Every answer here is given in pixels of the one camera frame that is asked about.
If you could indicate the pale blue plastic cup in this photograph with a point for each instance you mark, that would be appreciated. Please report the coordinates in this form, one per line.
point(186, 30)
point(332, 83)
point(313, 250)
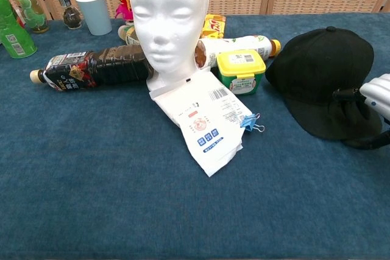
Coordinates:
point(94, 13)

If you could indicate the white plastic packet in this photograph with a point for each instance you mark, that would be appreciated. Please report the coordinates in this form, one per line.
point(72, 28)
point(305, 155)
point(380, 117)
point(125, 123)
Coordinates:
point(207, 129)

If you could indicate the blue binder clip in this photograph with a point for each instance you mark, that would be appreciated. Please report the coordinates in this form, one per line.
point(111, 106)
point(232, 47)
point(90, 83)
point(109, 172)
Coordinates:
point(247, 122)

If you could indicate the black baseball cap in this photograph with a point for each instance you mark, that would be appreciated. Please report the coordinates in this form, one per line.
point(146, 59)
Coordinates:
point(320, 68)

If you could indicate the green chips can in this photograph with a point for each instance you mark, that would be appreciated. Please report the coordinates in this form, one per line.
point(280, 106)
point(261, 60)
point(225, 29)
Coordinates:
point(13, 37)

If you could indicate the blue table cloth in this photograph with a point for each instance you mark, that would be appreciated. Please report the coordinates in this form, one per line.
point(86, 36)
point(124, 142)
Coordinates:
point(122, 196)

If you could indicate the dark coffee plastic bottle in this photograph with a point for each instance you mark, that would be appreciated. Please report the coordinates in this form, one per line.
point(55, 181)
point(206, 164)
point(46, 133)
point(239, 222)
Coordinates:
point(106, 65)

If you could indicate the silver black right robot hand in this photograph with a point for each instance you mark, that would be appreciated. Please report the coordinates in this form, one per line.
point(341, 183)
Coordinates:
point(379, 95)

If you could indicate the white yogurt bottle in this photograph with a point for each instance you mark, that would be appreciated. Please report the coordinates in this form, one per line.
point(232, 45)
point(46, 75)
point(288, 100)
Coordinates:
point(243, 42)

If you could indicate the yellow snack packet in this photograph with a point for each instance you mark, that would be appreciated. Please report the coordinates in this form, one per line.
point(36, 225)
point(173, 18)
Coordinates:
point(214, 27)

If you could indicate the yellow square container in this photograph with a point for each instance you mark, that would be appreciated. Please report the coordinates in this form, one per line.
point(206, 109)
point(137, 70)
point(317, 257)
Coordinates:
point(240, 65)

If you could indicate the clear tea bottle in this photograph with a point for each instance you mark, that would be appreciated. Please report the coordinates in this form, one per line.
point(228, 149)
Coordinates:
point(129, 36)

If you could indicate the black pepper grinder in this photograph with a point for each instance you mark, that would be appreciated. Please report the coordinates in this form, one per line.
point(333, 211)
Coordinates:
point(72, 16)

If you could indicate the small green dinosaur bottle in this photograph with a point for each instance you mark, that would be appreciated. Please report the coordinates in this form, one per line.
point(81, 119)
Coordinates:
point(35, 13)

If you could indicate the white foam mannequin head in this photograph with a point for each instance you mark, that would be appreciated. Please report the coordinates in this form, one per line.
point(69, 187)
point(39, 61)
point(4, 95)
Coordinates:
point(167, 13)

